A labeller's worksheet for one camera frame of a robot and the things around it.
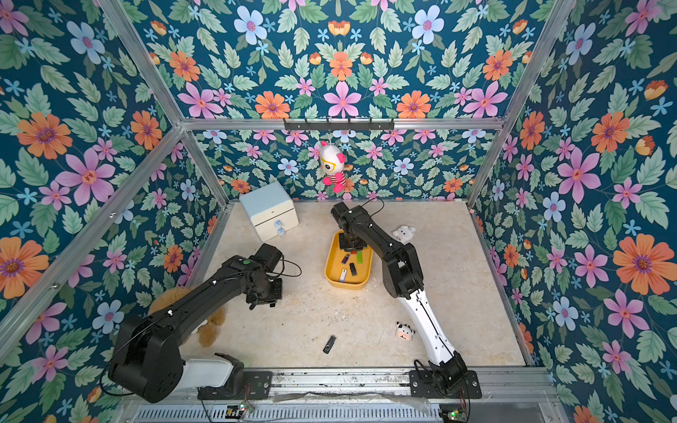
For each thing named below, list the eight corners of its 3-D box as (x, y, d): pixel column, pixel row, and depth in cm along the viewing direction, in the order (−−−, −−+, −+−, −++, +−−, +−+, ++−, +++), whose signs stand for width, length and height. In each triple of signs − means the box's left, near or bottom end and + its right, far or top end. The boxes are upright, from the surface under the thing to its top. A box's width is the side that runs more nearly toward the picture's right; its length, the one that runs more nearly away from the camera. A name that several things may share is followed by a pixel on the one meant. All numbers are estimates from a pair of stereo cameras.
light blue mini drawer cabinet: (264, 246, 107) (252, 220, 95) (251, 222, 115) (238, 196, 103) (300, 228, 113) (293, 202, 101) (285, 207, 121) (277, 180, 109)
